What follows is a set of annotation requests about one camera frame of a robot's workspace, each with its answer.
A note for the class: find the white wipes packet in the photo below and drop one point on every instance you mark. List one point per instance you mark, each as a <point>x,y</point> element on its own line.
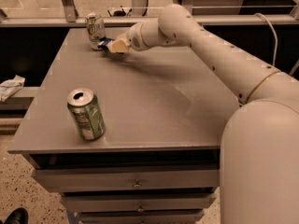
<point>10,87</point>

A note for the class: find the bottom grey drawer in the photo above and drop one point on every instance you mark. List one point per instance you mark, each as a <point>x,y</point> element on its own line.
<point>150,217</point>

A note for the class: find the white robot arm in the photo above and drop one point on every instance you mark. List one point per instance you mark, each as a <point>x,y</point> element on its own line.
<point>259,163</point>

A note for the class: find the blue rxbar blueberry bar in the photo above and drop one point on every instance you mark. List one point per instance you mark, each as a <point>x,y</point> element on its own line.
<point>102,45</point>

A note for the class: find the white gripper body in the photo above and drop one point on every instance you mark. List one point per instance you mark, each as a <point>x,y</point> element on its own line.
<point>135,40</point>

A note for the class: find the green soda can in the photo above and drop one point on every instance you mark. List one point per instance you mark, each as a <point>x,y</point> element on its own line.
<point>83,106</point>

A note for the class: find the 7up can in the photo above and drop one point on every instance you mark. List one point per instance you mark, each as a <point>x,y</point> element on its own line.
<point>96,30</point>

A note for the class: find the black shoe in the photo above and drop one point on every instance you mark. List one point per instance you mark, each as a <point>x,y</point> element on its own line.
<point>18,216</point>

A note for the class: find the grey drawer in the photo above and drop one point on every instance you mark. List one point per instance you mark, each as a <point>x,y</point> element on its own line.
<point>150,217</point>
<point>126,178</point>
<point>138,203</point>

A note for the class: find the metal railing frame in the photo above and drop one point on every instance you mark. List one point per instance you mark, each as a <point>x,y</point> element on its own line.
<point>50,13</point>

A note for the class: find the top grey drawer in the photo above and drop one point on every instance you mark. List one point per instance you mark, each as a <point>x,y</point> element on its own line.
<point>126,178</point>

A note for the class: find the grey drawer cabinet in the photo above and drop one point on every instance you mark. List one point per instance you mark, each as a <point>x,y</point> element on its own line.
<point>161,107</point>

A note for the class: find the middle grey drawer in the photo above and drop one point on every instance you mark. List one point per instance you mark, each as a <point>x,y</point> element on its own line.
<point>138,203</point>

